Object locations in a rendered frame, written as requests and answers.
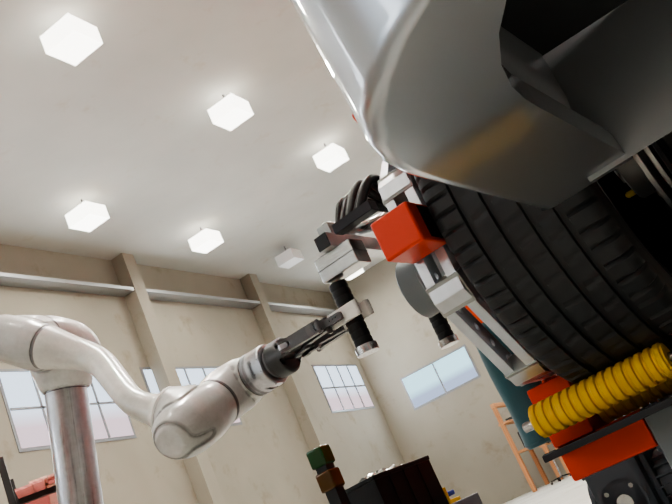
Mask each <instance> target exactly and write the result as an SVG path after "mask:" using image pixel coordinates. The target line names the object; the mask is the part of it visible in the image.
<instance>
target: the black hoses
mask: <svg viewBox="0 0 672 504"><path fill-rule="evenodd" d="M378 180H380V176H379V175H377V174H370V175H368V176H367V177H366V178H365V179H364V180H358V181H356V182H355V183H354V185H353V186H352V188H351V189H350V191H349V192H348V193H347V194H346V195H345V196H344V197H341V198H340V199H339V200H338V202H337V204H336V208H335V223H334V224H333V225H332V228H333V231H334V233H335V234H336V235H344V234H346V233H347V232H349V231H350V230H352V229H353V228H355V227H356V226H357V225H359V224H360V223H362V222H363V221H365V220H366V219H368V218H369V217H370V216H372V215H373V214H375V213H376V212H378V211H379V212H386V213H388V212H389V211H388V209H387V207H386V206H384V205H383V202H382V198H381V195H380V193H379V190H378V188H379V186H378V182H377V181H378Z"/></svg>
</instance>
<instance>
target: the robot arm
mask: <svg viewBox="0 0 672 504"><path fill-rule="evenodd" d="M373 313H374V310H373V308H372V306H371V304H370V302H369V300H368V299H365V300H363V301H362V302H360V303H358V302H357V300H356V299H353V300H351V301H349V302H348V303H346V304H345V305H343V306H342V307H340V308H339V309H337V310H336V311H334V312H332V313H331V314H329V315H328V316H327V317H325V318H322V319H321V320H319V319H315V320H314V321H312V322H311V323H309V324H307V325H306V326H304V327H302V328H301V329H299V330H297V331H296V332H294V333H293V334H291V335H289V336H288V337H286V338H282V337H279V338H276V339H275V340H273V341H272V342H270V343H269V344H261V345H259V346H258V347H256V348H255V349H253V350H251V351H250V352H248V353H246V354H244V355H243V356H242V357H240V358H237V359H233V360H231V361H229V362H227V363H225V364H223V365H222V366H220V367H218V368H216V369H215V370H213V371H212V372H210V373H209V374H208V375H206V376H205V377H204V379H203V380H202V381H201V382H200V383H199V385H196V384H191V385H183V386H168V387H166V388H164V389H163V390H162V391H161V392H160V393H149V392H145V391H143V390H141V389H140V388H139V387H138V386H137V385H136V383H135V382H134V381H133V379H132V378H131V377H130V375H129V374H128V373H127V371H126V370H125V368H124V367H123V366H122V364H121V363H120V362H119V360H118V359H117V358H116V357H115V356H114V355H113V354H112V353H111V352H110V351H108V350H107V349H105V348H104V347H102V346H101V345H100V342H99V339H98V338H97V336H96V335H95V333H94V332H93V331H92V330H91V329H90V328H88V327H87V326H86V325H84V324H82V323H80V322H78V321H75V320H72V319H68V318H64V317H59V316H52V315H48V316H43V315H16V316H15V315H8V314H4V315H0V362H3V363H6V364H10V365H13V366H16V367H19V368H22V369H26V370H29V371H30V373H31V375H32V377H33V379H34V381H35V383H36V385H37V388H38V390H39V391H40V392H41V394H42V395H44V398H45V406H46V414H47V421H48V429H49V437H50V445H51V453H52V460H53V468H54V476H55V484H56V492H57V499H58V504H104V502H103V495H102V488H101V481H100V474H99V467H98V460H97V453H96V446H95V439H94V432H93V424H92V417H91V410H90V403H89V396H88V389H87V388H88V387H90V385H91V383H92V380H93V377H94V378H95V379H96V380H97V381H98V383H99V384H100V385H101V386H102V388H103V389H104V390H105V391H106V393H107V394H108V395H109V397H110V398H111V399H112V400H113V402H114V403H115V404H116V405H117V406H118V407H119V408H120V409H121V410H122V411H123V412H124V413H125V414H127V415H128V416H130V417H132V418H134V419H136V420H138V421H140V422H142V423H144V424H146V425H148V426H149V427H150V428H151V431H152V437H153V441H154V444H155V446H156V448H157V450H158V451H159V452H160V453H161V454H162V455H164V456H165V457H167V458H170V459H174V460H183V459H188V458H191V457H194V456H196V455H198V454H200V453H202V452H203V451H205V450H206V449H208V448H209V447H210V446H212V445H213V444H214V443H215V442H216V441H217V440H219V439H220V438H221V437H222V436H223V435H224V434H225V433H226V432H227V430H228V429H229V427H230V426H231V425H232V423H234V422H235V421H236V420H237V419H238V418H240V417H241V416H242V415H244V414H245V413H246V412H248V411H249V410H251V409H252V408H253V407H254V406H255V405H256V404H257V403H258V402H259V401H260V400H261V398H262V397H263V396H264V395H266V394H268V393H270V392H271V391H272V390H274V389H275V388H277V387H278V386H280V385H281V384H284V383H285V381H286V380H287V378H288V376H290V375H291V374H293V373H294V372H296V371H297V370H298V369H299V368H300V365H301V357H303V358H304V357H307V356H309V355H310V354H311V353H312V352H313V351H315V350H317V352H320V351H322V350H323V349H324V348H325V347H326V346H328V345H329V344H331V343H332V342H334V341H335V340H337V339H338V338H340V337H341V336H343V335H345V334H346V333H348V328H347V327H346V325H345V324H346V323H347V322H349V321H350V320H352V319H354V318H355V317H357V316H358V315H360V314H362V316H363V318H364V319H365V318H367V317H368V316H370V315H371V314H373Z"/></svg>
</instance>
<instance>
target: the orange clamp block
mask: <svg viewBox="0 0 672 504"><path fill-rule="evenodd" d="M371 228H372V230H373V233H374V235H375V237H376V239H377V241H378V243H379V245H380V247H381V249H382V251H383V253H384V256H385V258H386V260H387V261H388V262H398V263H411V264H414V263H416V262H418V261H420V260H421V259H423V258H424V257H426V256H427V255H429V254H431V253H432V252H434V251H435V250H437V249H438V248H440V247H442V246H443V245H445V244H446V242H445V240H444V238H443V236H442V235H441V233H440V231H439V229H438V227H437V226H436V223H435V221H434V220H433V218H432V216H431V214H430V212H429V208H428V207H427V205H422V204H417V203H412V202H407V201H405V202H403V203H401V204H400V205H398V206H397V207H395V208H394V209H392V210H391V211H390V212H388V213H387V214H385V215H384V216H382V217H381V218H379V219H378V220H376V221H375V222H373V223H372V224H371Z"/></svg>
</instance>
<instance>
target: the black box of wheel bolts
mask: <svg viewBox="0 0 672 504"><path fill-rule="evenodd" d="M429 459H430V458H429V456H428V455H427V456H424V457H422V458H419V459H416V460H413V461H411V462H408V463H405V464H399V465H398V466H395V465H392V466H391V467H390V468H382V469H381V470H377V471H376V472H374V473H372V474H368V475H367V476H366V477H364V478H361V480H360V481H359V483H357V484H355V485H353V486H352V487H350V488H348V489H346V490H345V491H346V494H347V496H348V499H349V501H350V503H351V504H449V502H448V500H447V498H446V496H445V494H444V491H443V489H442V487H441V485H440V483H439V480H438V478H437V476H436V474H435V472H434V470H433V467H432V465H431V463H430V461H429Z"/></svg>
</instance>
